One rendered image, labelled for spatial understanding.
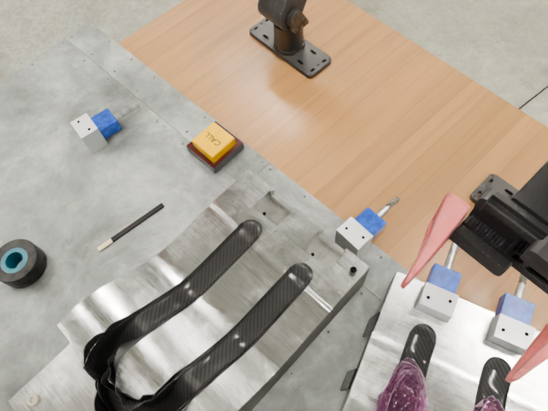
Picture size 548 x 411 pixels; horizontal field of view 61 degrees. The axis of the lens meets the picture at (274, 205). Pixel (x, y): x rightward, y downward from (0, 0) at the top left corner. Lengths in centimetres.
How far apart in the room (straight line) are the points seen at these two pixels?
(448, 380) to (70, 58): 100
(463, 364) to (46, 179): 81
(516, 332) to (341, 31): 72
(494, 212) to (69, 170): 80
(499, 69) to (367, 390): 180
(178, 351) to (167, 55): 69
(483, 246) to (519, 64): 193
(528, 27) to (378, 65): 150
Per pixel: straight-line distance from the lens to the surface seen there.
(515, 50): 238
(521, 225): 40
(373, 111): 98
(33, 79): 120
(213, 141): 90
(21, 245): 92
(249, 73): 105
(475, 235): 43
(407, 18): 240
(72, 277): 90
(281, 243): 73
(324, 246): 75
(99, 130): 97
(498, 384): 76
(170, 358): 67
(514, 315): 77
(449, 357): 74
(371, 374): 69
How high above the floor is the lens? 156
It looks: 63 degrees down
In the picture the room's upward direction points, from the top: 8 degrees counter-clockwise
